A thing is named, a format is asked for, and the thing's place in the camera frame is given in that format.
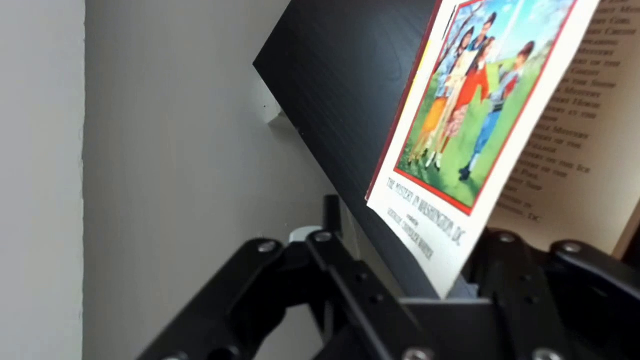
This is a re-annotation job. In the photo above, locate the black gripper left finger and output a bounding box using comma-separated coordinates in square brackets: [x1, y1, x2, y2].
[136, 192, 436, 360]

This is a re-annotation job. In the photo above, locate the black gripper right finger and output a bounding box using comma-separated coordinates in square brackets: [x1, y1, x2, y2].
[467, 228, 640, 360]

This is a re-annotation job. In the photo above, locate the small white box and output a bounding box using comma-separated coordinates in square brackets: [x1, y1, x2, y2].
[365, 0, 640, 301]

